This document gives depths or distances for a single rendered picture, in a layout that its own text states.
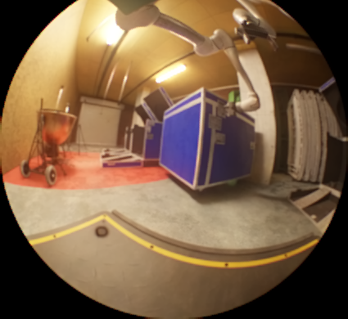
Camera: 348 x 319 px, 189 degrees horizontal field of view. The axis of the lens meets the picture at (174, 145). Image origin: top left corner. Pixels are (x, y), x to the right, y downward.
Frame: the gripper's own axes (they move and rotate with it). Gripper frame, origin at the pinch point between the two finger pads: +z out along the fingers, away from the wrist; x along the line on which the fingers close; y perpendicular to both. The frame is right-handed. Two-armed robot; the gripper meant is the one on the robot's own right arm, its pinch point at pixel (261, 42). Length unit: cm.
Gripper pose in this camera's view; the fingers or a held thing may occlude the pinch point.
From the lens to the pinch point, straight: 56.0
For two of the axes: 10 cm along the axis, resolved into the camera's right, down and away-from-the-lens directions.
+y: -3.7, -0.2, -9.3
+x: 9.3, 1.0, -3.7
